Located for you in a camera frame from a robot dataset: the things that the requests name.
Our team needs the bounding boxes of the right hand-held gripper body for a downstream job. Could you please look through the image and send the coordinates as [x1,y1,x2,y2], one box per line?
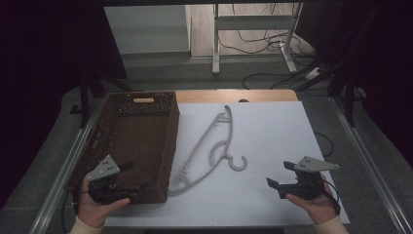
[277,156,341,201]

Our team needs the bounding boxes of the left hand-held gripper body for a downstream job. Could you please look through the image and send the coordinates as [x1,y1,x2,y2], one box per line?
[86,154,138,206]

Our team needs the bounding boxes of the person's left hand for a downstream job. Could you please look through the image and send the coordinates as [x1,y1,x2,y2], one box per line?
[77,173,131,229]

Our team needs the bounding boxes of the person's right hand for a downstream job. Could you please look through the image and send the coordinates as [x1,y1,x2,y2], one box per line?
[284,173,341,226]

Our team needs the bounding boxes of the brown wicker basket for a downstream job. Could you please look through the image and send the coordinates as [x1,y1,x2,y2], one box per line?
[65,91,180,206]

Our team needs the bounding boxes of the white table sheet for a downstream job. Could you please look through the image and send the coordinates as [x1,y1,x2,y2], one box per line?
[104,100,352,228]

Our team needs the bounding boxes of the grey plastic clothes hanger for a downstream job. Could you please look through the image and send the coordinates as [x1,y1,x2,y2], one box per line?
[168,104,249,196]

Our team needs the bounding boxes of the black stand legs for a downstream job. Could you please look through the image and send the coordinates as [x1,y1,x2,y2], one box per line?
[293,9,368,128]
[68,69,141,129]

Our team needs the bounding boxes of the white power strip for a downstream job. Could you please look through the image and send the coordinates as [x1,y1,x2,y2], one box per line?
[305,66,323,82]

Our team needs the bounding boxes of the dark curtain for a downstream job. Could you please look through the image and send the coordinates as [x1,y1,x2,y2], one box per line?
[0,0,129,209]
[296,0,413,160]

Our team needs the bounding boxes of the white cabinet panel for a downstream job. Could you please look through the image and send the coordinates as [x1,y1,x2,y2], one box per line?
[103,4,193,56]

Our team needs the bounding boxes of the black cable loop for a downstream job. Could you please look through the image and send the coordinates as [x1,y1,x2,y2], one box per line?
[313,131,335,159]

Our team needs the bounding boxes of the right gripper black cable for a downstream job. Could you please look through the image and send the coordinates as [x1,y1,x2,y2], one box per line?
[316,177,342,216]

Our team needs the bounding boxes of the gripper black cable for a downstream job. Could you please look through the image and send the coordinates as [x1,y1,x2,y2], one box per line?
[316,177,342,216]
[60,189,91,234]

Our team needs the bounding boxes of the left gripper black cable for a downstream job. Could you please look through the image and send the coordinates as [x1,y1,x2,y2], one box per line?
[60,189,91,234]

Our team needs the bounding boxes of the metal table rail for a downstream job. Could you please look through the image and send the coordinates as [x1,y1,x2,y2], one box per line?
[28,97,105,234]
[329,96,413,234]

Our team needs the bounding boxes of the tangle of black floor cables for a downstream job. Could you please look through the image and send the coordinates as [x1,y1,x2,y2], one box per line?
[216,3,322,91]

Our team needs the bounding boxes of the white metal desk frame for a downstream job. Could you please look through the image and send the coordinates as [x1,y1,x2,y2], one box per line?
[211,3,304,76]

